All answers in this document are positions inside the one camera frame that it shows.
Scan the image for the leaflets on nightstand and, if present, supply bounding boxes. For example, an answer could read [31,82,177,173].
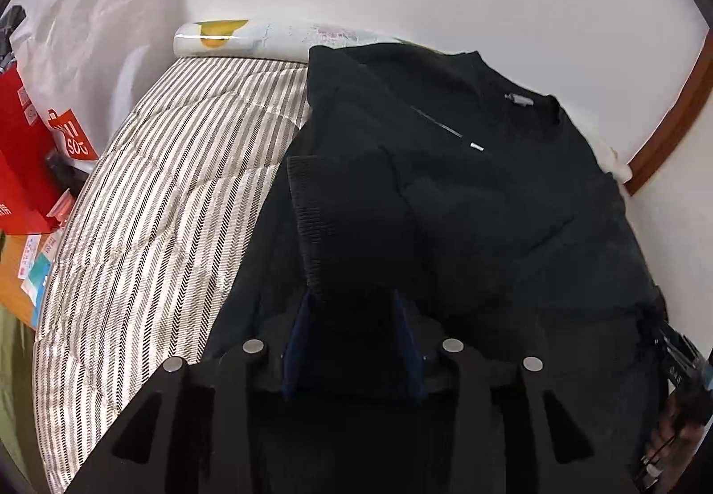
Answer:
[22,252,57,331]

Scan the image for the brown wooden door frame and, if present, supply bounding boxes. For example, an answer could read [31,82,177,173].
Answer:
[623,29,713,196]

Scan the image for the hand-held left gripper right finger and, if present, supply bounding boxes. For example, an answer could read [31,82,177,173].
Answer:
[390,289,639,494]

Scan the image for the small black object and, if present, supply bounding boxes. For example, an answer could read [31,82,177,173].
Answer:
[47,151,84,194]

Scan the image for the small red packet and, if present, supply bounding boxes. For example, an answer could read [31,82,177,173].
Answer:
[47,190,76,228]

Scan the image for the white plastic shopping bag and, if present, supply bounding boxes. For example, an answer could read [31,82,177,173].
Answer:
[11,0,146,175]

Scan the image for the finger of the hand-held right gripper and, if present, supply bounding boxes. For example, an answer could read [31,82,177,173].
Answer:
[649,320,700,361]

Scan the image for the red paper bag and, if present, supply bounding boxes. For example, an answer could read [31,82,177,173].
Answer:
[0,65,68,236]

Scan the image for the wooden nightstand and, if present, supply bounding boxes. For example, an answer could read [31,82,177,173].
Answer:
[0,233,48,331]

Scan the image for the person's right hand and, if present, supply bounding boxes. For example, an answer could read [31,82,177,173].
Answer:
[649,394,700,473]

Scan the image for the black sweatshirt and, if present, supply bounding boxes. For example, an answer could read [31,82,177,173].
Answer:
[203,42,672,494]

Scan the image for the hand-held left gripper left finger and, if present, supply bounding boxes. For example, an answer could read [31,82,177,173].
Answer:
[70,290,316,494]

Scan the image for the striped quilted mattress pad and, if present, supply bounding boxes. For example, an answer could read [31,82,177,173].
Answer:
[33,57,313,494]

